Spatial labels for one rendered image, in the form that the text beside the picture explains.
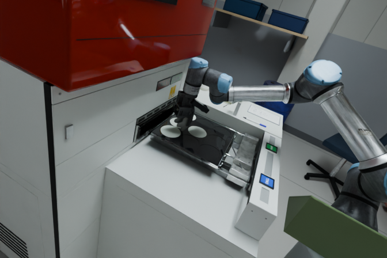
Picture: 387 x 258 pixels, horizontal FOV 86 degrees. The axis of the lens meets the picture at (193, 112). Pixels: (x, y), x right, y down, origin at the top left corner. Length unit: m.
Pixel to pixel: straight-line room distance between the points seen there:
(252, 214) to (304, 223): 0.21
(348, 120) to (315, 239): 0.43
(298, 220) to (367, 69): 3.00
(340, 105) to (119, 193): 0.90
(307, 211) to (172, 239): 0.51
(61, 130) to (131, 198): 0.41
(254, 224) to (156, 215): 0.36
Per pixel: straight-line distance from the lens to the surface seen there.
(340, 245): 0.96
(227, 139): 1.11
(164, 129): 1.02
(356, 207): 0.98
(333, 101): 0.90
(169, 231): 0.92
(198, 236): 0.86
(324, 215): 0.88
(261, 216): 0.79
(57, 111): 0.60
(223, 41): 3.86
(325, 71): 0.91
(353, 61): 3.65
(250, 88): 0.98
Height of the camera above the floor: 1.47
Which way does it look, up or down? 27 degrees down
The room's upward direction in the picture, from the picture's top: 17 degrees clockwise
